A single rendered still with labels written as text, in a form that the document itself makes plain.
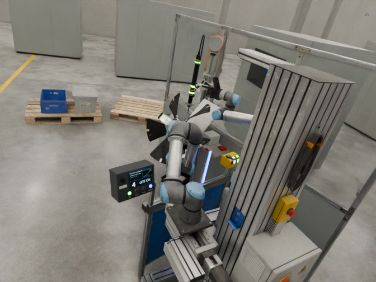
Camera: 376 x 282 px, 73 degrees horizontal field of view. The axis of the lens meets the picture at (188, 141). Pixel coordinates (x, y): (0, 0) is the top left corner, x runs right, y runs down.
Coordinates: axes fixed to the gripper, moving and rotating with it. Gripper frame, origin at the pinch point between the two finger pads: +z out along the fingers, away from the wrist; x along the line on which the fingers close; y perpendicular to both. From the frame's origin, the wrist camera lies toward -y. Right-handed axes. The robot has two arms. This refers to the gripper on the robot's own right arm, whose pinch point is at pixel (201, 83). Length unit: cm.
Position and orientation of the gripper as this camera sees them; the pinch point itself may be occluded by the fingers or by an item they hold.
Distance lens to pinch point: 205.2
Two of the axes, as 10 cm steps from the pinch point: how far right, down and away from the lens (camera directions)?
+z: -7.4, -4.3, 5.2
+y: -1.8, 8.6, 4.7
